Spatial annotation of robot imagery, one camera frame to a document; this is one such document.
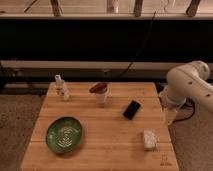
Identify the white cup with brown lid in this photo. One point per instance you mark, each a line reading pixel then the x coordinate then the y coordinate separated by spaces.
pixel 100 90

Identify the small clear spray bottle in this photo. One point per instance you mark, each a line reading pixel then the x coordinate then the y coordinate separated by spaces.
pixel 61 88

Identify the green ceramic plate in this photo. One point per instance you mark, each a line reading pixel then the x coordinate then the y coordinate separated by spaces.
pixel 64 135

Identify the white crumpled sponge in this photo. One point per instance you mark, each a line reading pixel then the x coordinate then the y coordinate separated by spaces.
pixel 150 140

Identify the black eraser block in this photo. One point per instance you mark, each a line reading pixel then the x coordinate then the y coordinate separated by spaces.
pixel 131 110

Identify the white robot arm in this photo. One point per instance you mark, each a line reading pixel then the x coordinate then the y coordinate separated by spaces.
pixel 186 81

